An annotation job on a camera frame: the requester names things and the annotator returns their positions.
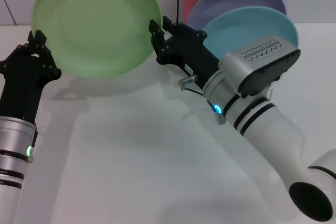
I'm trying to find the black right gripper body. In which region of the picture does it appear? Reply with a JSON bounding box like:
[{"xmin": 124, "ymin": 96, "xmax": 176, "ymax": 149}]
[{"xmin": 164, "ymin": 21, "xmax": 223, "ymax": 90}]

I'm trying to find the right arm connector with cable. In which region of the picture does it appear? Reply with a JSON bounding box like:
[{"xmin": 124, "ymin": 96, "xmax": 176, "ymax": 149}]
[{"xmin": 178, "ymin": 74, "xmax": 224, "ymax": 116}]

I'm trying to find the silver wire plate rack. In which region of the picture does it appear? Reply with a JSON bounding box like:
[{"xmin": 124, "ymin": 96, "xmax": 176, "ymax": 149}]
[{"xmin": 217, "ymin": 86, "xmax": 274, "ymax": 125}]

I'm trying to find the light blue plastic plate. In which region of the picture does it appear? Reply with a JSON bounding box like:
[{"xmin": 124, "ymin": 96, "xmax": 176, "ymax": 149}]
[{"xmin": 202, "ymin": 6, "xmax": 299, "ymax": 63}]

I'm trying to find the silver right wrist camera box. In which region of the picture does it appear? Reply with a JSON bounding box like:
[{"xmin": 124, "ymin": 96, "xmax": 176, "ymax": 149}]
[{"xmin": 219, "ymin": 34, "xmax": 301, "ymax": 99}]

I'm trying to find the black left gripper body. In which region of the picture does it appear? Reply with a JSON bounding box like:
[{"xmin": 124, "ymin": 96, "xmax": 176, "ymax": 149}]
[{"xmin": 0, "ymin": 48, "xmax": 50, "ymax": 124}]

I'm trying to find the green plastic plate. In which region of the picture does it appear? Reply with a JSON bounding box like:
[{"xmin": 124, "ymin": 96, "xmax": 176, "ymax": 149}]
[{"xmin": 30, "ymin": 0, "xmax": 162, "ymax": 79}]

